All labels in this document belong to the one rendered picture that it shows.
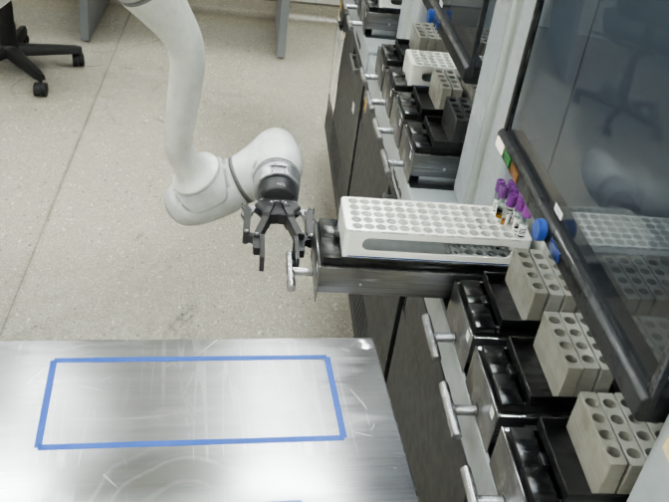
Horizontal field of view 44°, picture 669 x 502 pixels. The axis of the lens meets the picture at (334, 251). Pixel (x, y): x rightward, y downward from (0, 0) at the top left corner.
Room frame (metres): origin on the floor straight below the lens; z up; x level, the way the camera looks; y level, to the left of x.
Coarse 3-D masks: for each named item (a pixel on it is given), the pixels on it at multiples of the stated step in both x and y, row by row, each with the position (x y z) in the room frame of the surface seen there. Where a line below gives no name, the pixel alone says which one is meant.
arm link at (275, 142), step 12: (264, 132) 1.50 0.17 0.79; (276, 132) 1.49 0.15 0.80; (288, 132) 1.52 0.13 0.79; (252, 144) 1.46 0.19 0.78; (264, 144) 1.44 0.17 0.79; (276, 144) 1.44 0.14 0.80; (288, 144) 1.45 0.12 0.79; (240, 156) 1.44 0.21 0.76; (252, 156) 1.42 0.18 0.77; (264, 156) 1.41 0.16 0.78; (276, 156) 1.40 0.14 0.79; (288, 156) 1.41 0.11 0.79; (300, 156) 1.45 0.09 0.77; (240, 168) 1.41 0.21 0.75; (252, 168) 1.40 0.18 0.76; (300, 168) 1.42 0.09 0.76; (240, 180) 1.40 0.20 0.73; (252, 180) 1.40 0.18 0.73; (252, 192) 1.40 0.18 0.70
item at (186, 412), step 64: (0, 384) 0.68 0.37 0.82; (64, 384) 0.70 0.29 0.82; (128, 384) 0.71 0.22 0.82; (192, 384) 0.73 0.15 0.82; (256, 384) 0.74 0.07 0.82; (320, 384) 0.76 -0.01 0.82; (384, 384) 0.78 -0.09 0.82; (0, 448) 0.59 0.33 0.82; (64, 448) 0.60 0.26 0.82; (128, 448) 0.62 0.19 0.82; (192, 448) 0.63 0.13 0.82; (256, 448) 0.64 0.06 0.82; (320, 448) 0.66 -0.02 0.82; (384, 448) 0.67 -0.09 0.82
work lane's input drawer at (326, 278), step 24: (312, 240) 1.17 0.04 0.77; (336, 240) 1.10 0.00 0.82; (288, 264) 1.10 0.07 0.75; (312, 264) 1.12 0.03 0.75; (336, 264) 1.05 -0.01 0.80; (360, 264) 1.05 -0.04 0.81; (384, 264) 1.06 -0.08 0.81; (408, 264) 1.07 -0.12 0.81; (432, 264) 1.07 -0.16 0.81; (456, 264) 1.08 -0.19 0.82; (480, 264) 1.09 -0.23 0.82; (288, 288) 1.05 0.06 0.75; (336, 288) 1.04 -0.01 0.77; (360, 288) 1.05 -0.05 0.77; (384, 288) 1.05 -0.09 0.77; (408, 288) 1.06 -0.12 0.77; (432, 288) 1.06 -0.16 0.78
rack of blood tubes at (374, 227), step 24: (360, 216) 1.10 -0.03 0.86; (384, 216) 1.11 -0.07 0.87; (408, 216) 1.13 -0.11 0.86; (432, 216) 1.14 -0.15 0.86; (456, 216) 1.14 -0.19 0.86; (480, 216) 1.17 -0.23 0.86; (360, 240) 1.06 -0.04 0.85; (384, 240) 1.13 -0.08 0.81; (408, 240) 1.14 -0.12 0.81; (432, 240) 1.08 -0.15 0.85; (456, 240) 1.08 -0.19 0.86; (480, 240) 1.09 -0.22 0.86; (504, 240) 1.10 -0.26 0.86; (528, 240) 1.10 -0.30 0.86
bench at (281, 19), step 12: (84, 0) 3.77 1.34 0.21; (96, 0) 4.01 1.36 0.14; (108, 0) 4.36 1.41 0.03; (288, 0) 3.92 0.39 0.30; (84, 12) 3.77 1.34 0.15; (96, 12) 3.99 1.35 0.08; (276, 12) 4.43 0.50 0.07; (288, 12) 3.92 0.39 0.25; (84, 24) 3.77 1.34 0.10; (96, 24) 3.98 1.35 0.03; (276, 24) 4.30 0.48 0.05; (84, 36) 3.77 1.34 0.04; (276, 36) 4.18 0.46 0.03
